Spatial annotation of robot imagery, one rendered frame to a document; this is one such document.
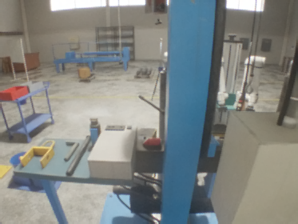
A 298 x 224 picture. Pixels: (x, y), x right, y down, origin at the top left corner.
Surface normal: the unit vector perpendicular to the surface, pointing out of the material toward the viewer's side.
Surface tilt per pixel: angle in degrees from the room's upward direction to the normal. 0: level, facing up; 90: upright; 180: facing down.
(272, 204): 90
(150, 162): 90
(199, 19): 90
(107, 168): 90
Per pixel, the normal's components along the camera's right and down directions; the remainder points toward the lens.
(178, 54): -0.03, 0.39
